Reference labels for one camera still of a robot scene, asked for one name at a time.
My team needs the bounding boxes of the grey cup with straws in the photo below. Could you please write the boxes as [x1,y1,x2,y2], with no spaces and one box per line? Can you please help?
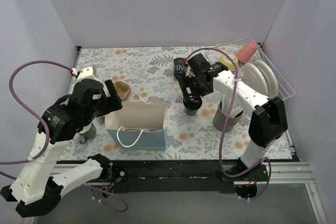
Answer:
[213,94,244,132]

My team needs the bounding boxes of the front white plate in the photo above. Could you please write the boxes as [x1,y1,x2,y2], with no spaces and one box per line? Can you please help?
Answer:
[243,63,268,96]

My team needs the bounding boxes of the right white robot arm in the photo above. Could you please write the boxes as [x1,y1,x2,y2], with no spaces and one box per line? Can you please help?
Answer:
[175,50,288,181]

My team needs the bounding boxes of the single brown cup carrier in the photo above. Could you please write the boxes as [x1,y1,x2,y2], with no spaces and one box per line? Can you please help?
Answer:
[123,127,161,132]

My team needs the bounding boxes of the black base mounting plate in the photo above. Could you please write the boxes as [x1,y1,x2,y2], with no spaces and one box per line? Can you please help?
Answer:
[86,158,271,195]

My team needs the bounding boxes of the pink plastic cup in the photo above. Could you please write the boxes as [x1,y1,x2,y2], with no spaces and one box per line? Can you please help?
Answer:
[236,41,258,64]

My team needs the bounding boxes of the aluminium frame rail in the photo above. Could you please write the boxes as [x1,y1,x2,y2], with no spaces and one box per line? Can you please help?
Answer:
[49,162,329,224]

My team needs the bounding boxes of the white plate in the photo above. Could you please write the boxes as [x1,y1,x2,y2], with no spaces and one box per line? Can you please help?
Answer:
[253,60,279,98]
[243,63,268,96]

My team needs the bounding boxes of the black coffee cup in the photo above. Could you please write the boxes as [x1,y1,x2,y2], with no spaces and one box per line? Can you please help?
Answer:
[184,106,199,115]
[173,57,188,80]

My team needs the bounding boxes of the white wire dish rack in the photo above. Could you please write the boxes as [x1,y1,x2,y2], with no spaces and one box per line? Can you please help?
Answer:
[204,37,296,106]

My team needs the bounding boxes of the brown cardboard cup sleeves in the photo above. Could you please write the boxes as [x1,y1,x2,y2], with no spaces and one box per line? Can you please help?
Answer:
[113,81,131,102]

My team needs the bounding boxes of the yellow patterned bowl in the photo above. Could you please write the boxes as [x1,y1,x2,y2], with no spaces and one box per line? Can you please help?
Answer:
[218,54,239,72]

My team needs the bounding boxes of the light blue paper bag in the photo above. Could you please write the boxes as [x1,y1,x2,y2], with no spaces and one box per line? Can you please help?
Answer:
[104,92,168,152]

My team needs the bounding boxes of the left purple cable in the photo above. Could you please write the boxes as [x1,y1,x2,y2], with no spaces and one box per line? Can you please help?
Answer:
[0,60,129,213]

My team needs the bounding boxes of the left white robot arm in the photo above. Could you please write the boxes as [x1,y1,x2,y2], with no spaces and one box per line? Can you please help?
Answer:
[1,79,122,218]

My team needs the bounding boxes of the white paper cup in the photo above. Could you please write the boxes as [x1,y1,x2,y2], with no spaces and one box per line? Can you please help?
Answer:
[78,123,97,144]

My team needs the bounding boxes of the back white plate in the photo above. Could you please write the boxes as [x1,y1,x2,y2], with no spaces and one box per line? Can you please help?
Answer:
[253,60,279,98]

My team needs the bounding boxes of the black coffee cup lid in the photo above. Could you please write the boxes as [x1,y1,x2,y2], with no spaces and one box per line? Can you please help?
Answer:
[183,94,203,110]

